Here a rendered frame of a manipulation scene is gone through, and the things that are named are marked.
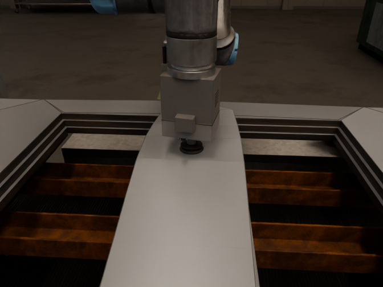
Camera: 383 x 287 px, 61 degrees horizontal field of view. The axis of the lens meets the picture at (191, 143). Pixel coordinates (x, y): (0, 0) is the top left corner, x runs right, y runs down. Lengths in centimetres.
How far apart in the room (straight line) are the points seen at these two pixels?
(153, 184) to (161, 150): 9
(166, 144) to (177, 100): 11
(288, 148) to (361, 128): 31
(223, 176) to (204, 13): 24
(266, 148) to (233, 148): 51
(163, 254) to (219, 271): 7
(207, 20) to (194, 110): 13
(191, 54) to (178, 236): 25
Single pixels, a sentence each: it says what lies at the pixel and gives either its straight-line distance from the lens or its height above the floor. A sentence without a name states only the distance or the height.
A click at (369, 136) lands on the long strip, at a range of 83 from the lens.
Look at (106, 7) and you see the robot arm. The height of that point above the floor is 114.
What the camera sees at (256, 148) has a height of 68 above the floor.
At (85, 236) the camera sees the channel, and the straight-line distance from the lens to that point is 78.
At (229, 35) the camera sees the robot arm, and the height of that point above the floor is 99.
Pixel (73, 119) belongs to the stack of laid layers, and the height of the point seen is 85.
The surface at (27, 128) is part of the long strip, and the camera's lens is 86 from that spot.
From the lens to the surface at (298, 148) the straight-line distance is 111.
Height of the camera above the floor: 121
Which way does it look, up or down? 29 degrees down
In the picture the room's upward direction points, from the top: straight up
